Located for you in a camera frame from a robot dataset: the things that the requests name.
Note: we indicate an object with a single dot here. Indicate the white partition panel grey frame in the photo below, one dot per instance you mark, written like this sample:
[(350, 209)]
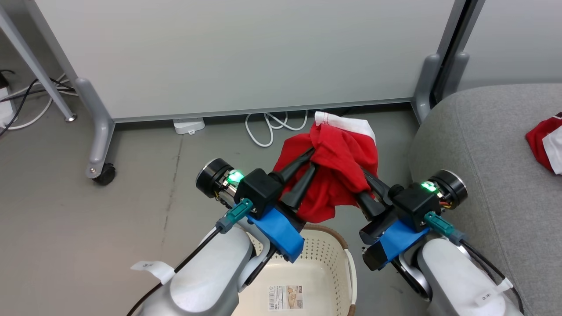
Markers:
[(246, 52)]

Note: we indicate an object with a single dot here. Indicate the grey metal table leg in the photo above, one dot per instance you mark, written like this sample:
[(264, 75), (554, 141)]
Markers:
[(39, 66)]

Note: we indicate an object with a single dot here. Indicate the white power strip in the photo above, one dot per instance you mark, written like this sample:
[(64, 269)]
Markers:
[(5, 107)]

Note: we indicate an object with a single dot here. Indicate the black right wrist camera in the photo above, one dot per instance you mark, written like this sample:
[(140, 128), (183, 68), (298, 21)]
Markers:
[(415, 204)]

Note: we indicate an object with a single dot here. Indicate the black caster wheel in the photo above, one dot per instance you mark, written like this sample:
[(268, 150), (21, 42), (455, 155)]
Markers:
[(105, 174)]

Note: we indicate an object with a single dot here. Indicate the paper basket label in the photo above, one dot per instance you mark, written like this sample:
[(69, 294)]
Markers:
[(285, 297)]

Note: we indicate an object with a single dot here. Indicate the blue left camera mount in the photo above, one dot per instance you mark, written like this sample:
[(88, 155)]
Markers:
[(276, 232)]

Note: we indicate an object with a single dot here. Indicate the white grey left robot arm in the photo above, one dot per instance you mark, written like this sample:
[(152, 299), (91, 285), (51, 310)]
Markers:
[(206, 281)]

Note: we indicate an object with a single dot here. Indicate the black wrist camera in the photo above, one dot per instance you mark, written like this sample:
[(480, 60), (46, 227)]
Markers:
[(415, 204), (259, 191)]

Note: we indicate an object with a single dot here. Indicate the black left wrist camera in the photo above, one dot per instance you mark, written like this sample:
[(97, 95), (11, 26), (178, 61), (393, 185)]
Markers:
[(259, 191)]

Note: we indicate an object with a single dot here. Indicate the grey partition foot with caster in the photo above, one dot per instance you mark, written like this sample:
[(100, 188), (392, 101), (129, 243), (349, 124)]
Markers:
[(100, 127)]

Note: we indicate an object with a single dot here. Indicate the white power adapter box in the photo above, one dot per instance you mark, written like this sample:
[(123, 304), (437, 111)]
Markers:
[(189, 126)]

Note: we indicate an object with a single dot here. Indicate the blue right camera mount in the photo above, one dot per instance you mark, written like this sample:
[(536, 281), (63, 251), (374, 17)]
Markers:
[(401, 241)]

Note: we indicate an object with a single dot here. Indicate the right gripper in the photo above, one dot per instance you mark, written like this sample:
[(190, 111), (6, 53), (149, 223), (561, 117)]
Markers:
[(448, 186)]

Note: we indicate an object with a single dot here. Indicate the red jersey with black number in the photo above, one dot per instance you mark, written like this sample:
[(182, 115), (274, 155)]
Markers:
[(542, 140)]

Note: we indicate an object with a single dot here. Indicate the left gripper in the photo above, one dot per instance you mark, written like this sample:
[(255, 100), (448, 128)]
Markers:
[(213, 175)]

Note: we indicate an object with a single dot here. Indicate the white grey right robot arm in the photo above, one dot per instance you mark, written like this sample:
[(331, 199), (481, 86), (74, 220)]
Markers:
[(456, 281)]

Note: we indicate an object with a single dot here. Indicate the grey fabric sofa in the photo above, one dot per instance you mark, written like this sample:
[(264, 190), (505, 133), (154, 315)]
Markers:
[(483, 145)]

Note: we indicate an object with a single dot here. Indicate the white partition panel dark edge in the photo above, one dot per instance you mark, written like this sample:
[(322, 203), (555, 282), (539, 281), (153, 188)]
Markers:
[(518, 39)]

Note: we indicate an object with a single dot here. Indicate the red and white garment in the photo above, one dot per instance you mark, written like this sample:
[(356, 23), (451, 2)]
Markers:
[(338, 175)]

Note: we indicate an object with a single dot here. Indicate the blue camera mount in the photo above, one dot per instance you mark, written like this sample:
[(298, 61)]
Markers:
[(401, 241), (276, 232)]

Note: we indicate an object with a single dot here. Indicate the beige perforated laundry basket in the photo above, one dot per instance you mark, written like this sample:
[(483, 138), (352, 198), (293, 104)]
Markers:
[(316, 267)]

